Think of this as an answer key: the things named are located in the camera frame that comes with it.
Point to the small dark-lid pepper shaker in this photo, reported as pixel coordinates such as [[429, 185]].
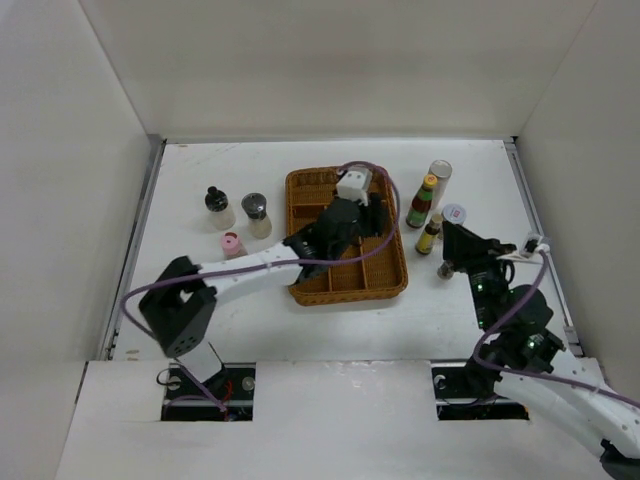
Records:
[[446, 270]]

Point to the chrome-top glass shaker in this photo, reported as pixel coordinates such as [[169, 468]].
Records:
[[255, 207]]

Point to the brown wicker divided basket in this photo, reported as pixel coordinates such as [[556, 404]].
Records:
[[382, 276]]

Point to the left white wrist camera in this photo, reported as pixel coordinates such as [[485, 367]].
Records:
[[353, 185]]

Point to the white-lid red-label jar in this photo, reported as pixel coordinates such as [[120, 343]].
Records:
[[452, 213]]

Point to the tall silver-lid bead jar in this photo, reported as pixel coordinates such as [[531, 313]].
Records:
[[442, 170]]

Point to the black-stopper glass bottle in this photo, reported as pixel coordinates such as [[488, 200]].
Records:
[[221, 212]]

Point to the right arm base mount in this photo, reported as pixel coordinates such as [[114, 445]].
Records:
[[461, 397]]

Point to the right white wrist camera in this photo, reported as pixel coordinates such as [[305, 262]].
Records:
[[533, 244]]

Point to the small gold-cap yellow bottle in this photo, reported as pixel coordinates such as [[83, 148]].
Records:
[[426, 241]]

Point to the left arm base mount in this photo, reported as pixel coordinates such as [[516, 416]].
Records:
[[183, 401]]

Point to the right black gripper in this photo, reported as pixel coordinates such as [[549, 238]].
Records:
[[458, 241]]

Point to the yellow-cap brown sauce bottle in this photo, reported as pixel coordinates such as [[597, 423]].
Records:
[[422, 202]]

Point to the pink-lid spice jar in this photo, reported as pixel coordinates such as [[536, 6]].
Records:
[[232, 246]]

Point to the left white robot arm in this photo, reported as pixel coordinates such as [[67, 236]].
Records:
[[178, 307]]

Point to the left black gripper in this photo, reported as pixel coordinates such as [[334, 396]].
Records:
[[373, 216]]

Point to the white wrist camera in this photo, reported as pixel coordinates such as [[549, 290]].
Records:
[[533, 244], [353, 185]]

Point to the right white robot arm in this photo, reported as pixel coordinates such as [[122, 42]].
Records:
[[520, 359]]

